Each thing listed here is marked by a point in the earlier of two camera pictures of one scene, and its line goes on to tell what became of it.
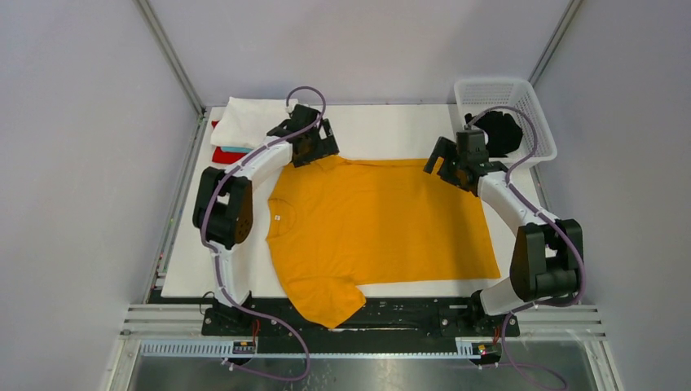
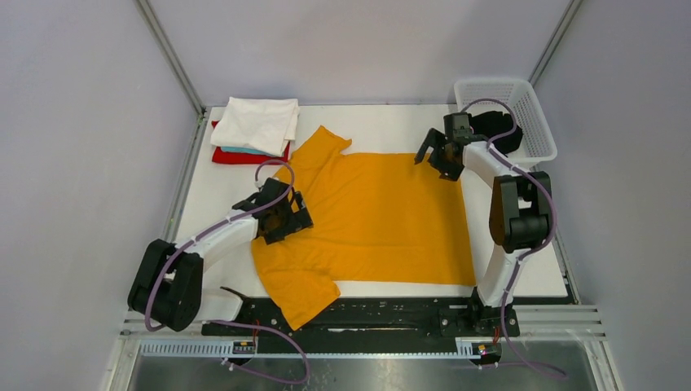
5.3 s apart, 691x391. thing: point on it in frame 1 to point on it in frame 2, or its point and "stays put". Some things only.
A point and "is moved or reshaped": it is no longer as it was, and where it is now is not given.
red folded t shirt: x=220 y=156 stays put
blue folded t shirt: x=236 y=149 stays put
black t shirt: x=503 y=132 stays put
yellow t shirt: x=337 y=224 is moved or reshaped
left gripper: x=323 y=147 to x=301 y=221
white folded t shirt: x=244 y=122 stays put
